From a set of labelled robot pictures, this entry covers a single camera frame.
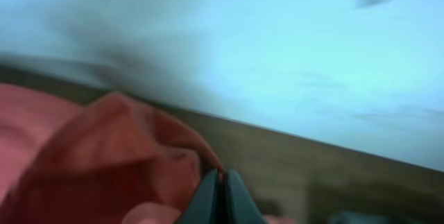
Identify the red t-shirt white print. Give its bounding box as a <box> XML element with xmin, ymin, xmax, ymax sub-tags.
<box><xmin>0</xmin><ymin>82</ymin><xmax>296</xmax><ymax>224</ymax></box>

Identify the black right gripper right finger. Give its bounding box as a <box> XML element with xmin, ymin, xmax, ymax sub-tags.
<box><xmin>223</xmin><ymin>170</ymin><xmax>267</xmax><ymax>224</ymax></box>

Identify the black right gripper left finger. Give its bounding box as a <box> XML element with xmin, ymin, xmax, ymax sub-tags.
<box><xmin>177</xmin><ymin>169</ymin><xmax>219</xmax><ymax>224</ymax></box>

